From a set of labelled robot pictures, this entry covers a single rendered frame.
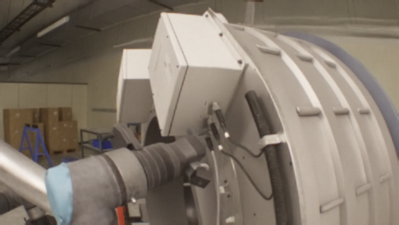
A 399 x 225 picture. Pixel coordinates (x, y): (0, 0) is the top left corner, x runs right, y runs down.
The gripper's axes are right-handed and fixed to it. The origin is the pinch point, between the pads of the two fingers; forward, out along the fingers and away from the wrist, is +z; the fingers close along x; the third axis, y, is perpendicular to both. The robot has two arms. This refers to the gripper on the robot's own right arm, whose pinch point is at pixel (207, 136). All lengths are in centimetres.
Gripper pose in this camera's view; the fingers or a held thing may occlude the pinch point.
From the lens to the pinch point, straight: 58.1
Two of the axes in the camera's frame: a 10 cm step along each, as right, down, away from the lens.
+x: 4.3, -7.0, -5.7
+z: 6.8, -1.7, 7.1
